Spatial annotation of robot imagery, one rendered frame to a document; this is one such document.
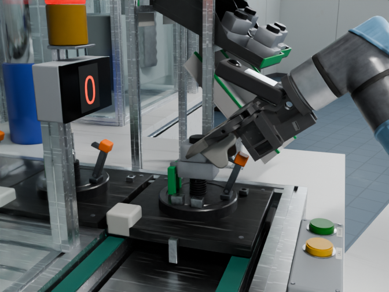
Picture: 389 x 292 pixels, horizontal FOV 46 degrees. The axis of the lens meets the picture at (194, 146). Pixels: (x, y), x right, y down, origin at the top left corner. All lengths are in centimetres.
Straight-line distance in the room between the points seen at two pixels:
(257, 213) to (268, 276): 17
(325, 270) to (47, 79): 44
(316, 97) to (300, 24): 843
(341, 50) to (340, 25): 813
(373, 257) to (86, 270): 53
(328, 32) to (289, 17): 83
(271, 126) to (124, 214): 27
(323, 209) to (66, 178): 64
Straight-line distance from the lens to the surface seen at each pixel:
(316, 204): 113
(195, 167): 77
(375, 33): 69
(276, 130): 73
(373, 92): 67
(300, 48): 913
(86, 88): 62
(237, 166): 77
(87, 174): 93
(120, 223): 75
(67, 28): 60
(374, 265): 91
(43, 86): 59
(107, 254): 72
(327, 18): 891
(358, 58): 68
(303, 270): 67
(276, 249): 72
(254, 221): 77
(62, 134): 65
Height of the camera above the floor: 130
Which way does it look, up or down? 17 degrees down
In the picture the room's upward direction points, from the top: straight up
